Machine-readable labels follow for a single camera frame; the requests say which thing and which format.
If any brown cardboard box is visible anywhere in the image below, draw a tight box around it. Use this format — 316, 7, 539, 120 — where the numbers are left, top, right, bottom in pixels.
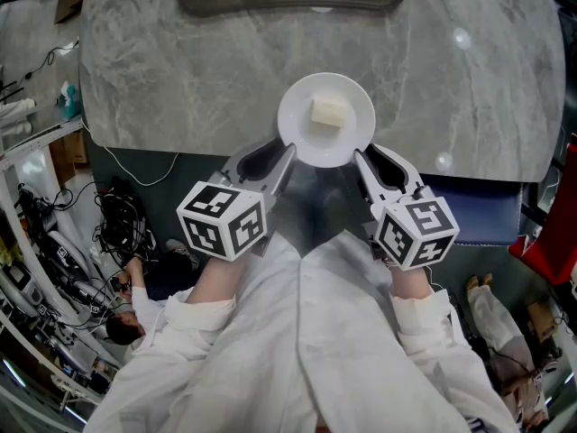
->
49, 131, 89, 184

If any white floor cable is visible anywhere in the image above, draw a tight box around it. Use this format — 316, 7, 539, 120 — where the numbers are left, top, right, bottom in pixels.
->
103, 144, 181, 188

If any person's left forearm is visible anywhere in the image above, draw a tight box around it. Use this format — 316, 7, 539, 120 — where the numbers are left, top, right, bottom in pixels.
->
185, 253, 250, 307

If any pile of black devices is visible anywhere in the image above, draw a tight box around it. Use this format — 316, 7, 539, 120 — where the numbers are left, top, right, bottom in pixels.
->
17, 176, 159, 324

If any white metal shelf rack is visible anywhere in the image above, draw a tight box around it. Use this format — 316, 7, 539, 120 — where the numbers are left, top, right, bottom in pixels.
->
0, 117, 87, 170

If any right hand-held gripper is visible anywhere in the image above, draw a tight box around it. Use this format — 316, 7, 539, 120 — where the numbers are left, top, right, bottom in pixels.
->
353, 143, 462, 272

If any white round plate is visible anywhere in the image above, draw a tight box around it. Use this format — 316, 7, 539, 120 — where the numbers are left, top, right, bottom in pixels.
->
276, 72, 377, 169

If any red cloth covered stand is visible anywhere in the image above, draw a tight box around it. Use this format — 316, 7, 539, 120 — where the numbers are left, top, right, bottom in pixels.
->
508, 142, 577, 288

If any person's right forearm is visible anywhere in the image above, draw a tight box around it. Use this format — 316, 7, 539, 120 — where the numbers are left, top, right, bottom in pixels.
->
388, 263, 437, 300

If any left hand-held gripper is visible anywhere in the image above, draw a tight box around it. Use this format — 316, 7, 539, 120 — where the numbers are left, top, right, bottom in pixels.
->
176, 136, 299, 263

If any person's white coat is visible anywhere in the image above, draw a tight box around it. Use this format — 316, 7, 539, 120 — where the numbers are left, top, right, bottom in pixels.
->
89, 230, 519, 433

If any teal plastic bag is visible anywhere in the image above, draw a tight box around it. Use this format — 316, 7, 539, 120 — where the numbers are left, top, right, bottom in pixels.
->
56, 81, 82, 119

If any pale yellow food block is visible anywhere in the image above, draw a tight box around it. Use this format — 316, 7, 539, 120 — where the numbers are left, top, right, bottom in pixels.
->
309, 97, 349, 128

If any dark upholstered chair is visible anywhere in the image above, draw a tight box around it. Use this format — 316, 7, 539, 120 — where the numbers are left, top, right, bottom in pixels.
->
421, 172, 527, 247

